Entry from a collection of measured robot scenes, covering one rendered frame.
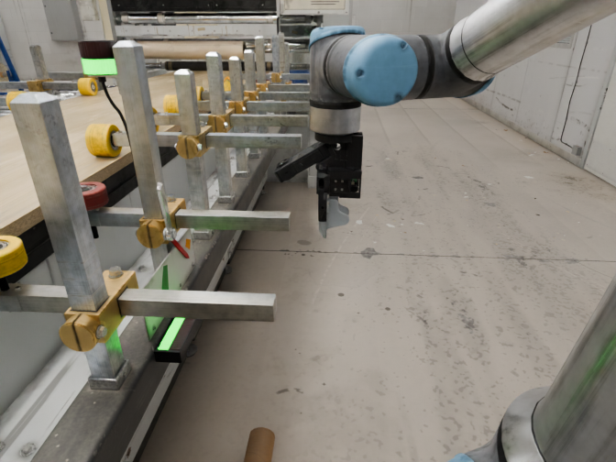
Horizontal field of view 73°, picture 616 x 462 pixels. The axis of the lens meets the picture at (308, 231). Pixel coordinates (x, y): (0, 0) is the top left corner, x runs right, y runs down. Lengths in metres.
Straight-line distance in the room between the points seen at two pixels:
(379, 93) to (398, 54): 0.05
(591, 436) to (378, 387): 1.34
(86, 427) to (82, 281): 0.20
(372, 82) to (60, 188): 0.41
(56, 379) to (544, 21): 0.92
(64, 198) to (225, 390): 1.20
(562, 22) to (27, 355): 0.94
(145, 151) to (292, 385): 1.11
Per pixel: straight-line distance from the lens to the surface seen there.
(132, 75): 0.77
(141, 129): 0.79
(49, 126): 0.56
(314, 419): 1.55
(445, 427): 1.60
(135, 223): 0.91
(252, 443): 1.41
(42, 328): 0.95
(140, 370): 0.76
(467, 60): 0.63
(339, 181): 0.77
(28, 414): 0.88
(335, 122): 0.72
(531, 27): 0.56
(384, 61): 0.60
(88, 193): 0.91
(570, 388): 0.37
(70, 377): 0.92
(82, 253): 0.61
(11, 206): 0.93
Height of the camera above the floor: 1.19
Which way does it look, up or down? 26 degrees down
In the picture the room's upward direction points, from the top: straight up
